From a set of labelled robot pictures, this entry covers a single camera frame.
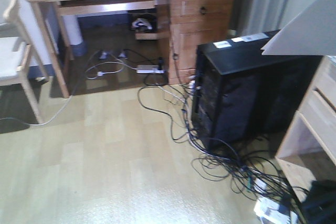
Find wooden desk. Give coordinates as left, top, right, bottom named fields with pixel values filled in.
left=27, top=0, right=233, bottom=98

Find white power strip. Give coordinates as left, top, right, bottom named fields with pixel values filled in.
left=136, top=65, right=164, bottom=74

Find black computer tower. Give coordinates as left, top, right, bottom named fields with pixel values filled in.
left=192, top=31, right=321, bottom=151

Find wooden shelf unit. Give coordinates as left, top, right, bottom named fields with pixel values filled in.
left=276, top=56, right=335, bottom=202

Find wooden chair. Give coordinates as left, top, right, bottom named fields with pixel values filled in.
left=1, top=0, right=49, bottom=125

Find tangled black floor cables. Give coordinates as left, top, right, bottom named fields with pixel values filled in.
left=137, top=82, right=313, bottom=224

